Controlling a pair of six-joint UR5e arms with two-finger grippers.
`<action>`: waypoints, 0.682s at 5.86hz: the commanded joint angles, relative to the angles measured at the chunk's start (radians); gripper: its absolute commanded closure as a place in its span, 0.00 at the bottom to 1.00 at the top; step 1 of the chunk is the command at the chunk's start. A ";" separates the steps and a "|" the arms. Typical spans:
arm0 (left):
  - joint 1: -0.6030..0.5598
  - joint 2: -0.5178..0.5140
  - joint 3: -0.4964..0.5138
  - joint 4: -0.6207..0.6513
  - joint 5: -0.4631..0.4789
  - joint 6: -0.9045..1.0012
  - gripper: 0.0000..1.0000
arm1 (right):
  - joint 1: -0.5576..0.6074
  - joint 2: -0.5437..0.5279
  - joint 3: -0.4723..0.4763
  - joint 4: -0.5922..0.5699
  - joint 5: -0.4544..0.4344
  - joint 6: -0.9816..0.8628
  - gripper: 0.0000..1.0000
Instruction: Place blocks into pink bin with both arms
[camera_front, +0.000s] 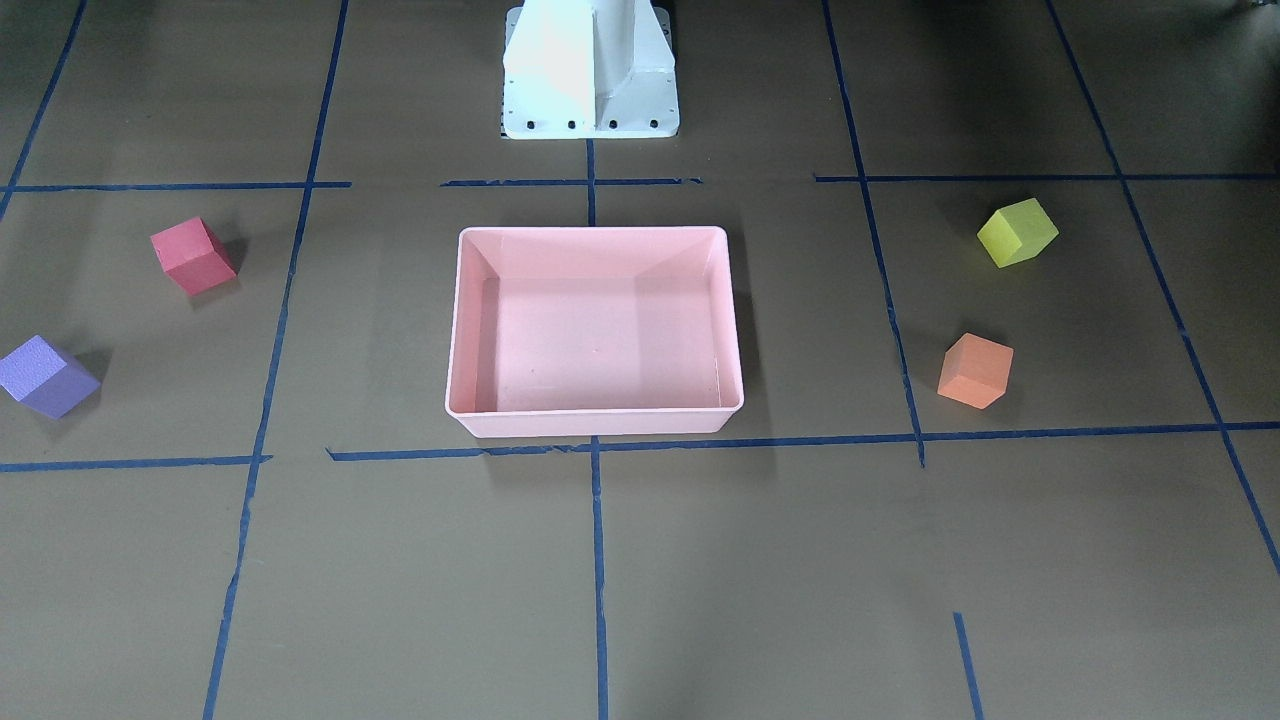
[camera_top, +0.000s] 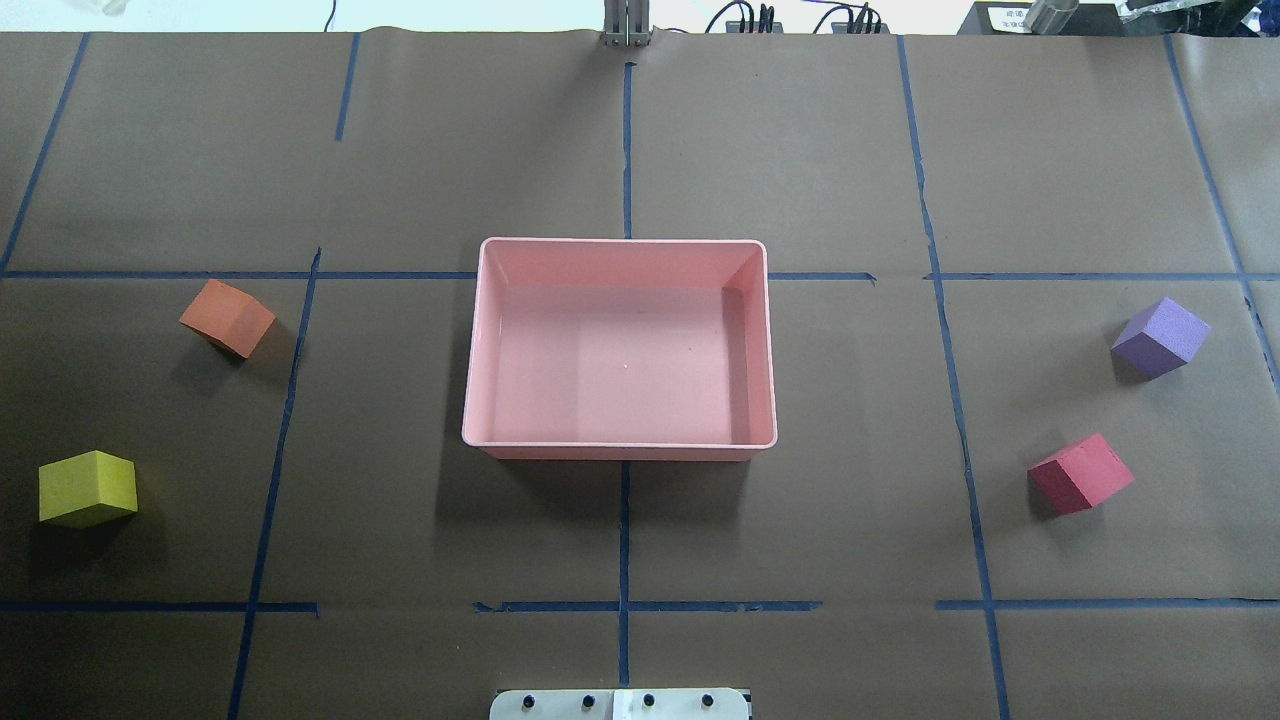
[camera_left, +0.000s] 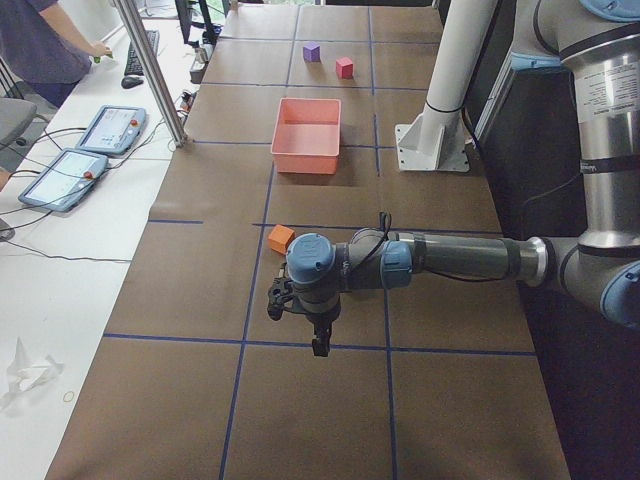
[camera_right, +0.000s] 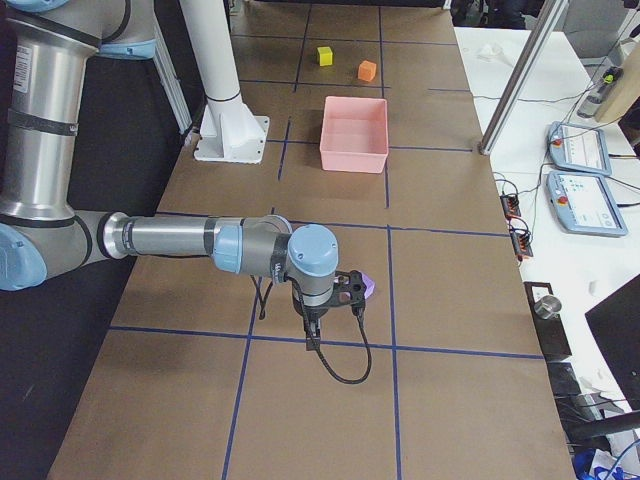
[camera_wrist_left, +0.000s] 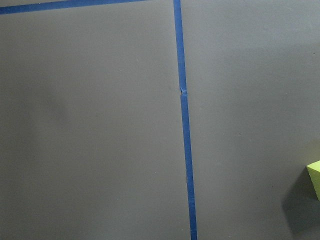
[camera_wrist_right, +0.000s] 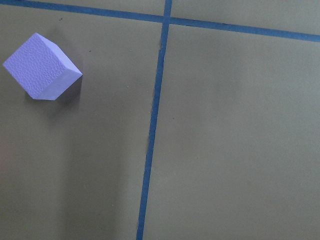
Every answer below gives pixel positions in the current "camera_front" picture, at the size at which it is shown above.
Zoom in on yellow foam block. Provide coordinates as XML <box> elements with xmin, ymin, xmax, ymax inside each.
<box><xmin>977</xmin><ymin>197</ymin><xmax>1060</xmax><ymax>268</ymax></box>

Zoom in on pink plastic bin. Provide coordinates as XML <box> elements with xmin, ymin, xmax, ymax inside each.
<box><xmin>444</xmin><ymin>225</ymin><xmax>745</xmax><ymax>439</ymax></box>

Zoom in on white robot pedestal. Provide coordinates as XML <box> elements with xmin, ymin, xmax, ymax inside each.
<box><xmin>500</xmin><ymin>1</ymin><xmax>681</xmax><ymax>140</ymax></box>

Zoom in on purple foam block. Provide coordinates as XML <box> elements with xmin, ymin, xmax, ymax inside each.
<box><xmin>1</xmin><ymin>334</ymin><xmax>101</xmax><ymax>420</ymax></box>

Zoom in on orange foam block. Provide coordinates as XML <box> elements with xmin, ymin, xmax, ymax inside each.
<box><xmin>937</xmin><ymin>333</ymin><xmax>1014</xmax><ymax>410</ymax></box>

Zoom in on red foam block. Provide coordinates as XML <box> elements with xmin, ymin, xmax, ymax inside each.
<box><xmin>150</xmin><ymin>217</ymin><xmax>237</xmax><ymax>297</ymax></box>

